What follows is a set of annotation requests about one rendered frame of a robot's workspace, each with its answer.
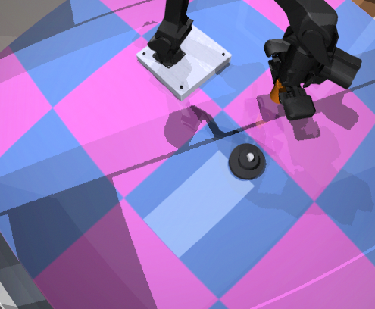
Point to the orange tapered knob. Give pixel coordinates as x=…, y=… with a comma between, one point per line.
x=277, y=88

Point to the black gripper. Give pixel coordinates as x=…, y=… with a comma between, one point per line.
x=297, y=104

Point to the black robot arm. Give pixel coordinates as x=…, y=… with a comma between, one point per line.
x=312, y=33

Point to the dark grey round pedestal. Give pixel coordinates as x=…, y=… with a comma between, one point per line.
x=246, y=161

